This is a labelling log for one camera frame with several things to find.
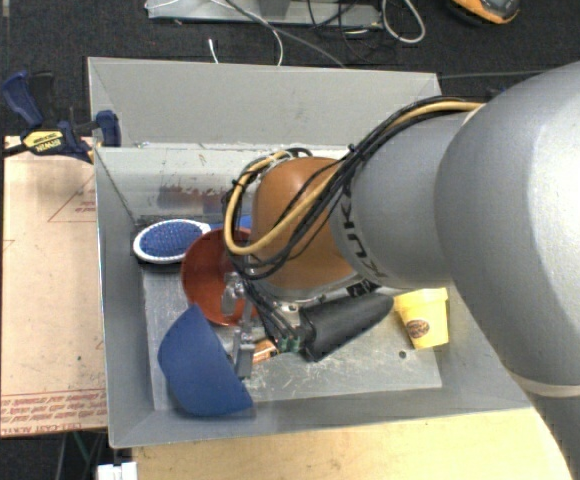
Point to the grey metal bin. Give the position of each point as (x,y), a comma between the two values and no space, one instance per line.
(210,113)

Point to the yellow paper cup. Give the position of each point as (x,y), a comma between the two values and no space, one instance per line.
(422,318)

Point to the red-brown bowl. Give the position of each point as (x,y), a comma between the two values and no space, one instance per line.
(205,278)

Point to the white and blue hairbrush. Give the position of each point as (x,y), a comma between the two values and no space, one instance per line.
(167,242)

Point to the dark blue bowl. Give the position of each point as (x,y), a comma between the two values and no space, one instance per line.
(197,368)

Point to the black tapered object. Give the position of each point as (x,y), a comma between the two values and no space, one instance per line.
(345,320)

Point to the small orange object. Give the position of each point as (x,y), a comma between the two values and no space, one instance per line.
(264,353)

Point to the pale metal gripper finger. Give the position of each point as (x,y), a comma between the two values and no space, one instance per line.
(231,295)
(244,355)

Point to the brown cardboard board red print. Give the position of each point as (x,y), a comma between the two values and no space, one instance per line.
(50,293)

